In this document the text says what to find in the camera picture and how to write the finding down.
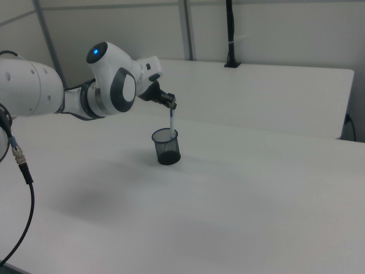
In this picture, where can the dark robot gripper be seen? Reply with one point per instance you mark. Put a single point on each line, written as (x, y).
(150, 92)

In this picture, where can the blue and white marker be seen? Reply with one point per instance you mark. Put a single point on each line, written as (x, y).
(172, 122)

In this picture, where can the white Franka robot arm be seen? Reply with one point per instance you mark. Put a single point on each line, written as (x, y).
(57, 85)

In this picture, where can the black mesh pen cup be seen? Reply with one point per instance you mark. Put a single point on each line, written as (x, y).
(166, 148)

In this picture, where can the black camera pole with tie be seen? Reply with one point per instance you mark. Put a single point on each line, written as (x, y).
(231, 34)

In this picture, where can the grey partition corner post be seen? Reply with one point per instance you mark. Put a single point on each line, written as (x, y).
(51, 42)

